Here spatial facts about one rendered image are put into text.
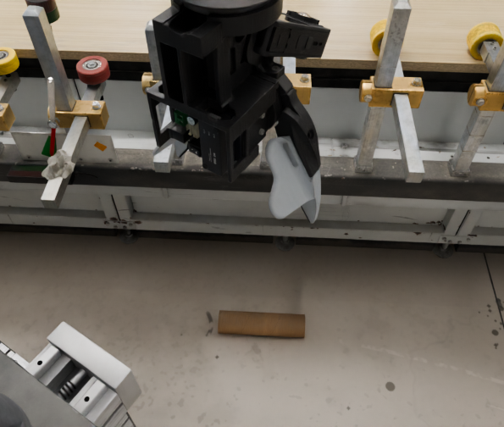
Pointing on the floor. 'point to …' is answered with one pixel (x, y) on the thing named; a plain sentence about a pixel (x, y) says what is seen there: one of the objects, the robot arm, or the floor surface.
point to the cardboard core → (261, 324)
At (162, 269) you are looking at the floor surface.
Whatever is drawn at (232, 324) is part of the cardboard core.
